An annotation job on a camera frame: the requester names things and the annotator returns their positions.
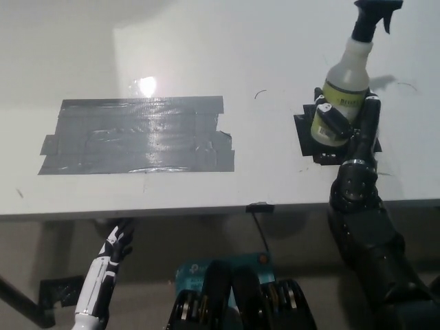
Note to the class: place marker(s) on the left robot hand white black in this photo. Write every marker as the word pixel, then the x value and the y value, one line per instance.
pixel 94 285

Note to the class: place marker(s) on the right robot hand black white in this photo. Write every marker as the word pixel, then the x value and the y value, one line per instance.
pixel 364 144

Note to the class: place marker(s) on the white spray bottle black trigger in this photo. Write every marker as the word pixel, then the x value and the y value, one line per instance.
pixel 347 75

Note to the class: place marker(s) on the robot torso black teal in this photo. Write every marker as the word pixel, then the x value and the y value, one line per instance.
pixel 240 299

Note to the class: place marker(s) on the black floor tape piece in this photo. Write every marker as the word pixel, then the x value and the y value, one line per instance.
pixel 60 290

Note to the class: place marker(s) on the black tape square patch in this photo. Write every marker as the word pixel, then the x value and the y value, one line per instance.
pixel 306 139

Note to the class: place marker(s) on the black metal table leg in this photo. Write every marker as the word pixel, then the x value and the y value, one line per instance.
pixel 24 304

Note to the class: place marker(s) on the black clip on table edge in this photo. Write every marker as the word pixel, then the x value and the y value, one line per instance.
pixel 260 207

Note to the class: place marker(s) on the grey duct tape patch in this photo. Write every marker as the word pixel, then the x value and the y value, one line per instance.
pixel 137 141

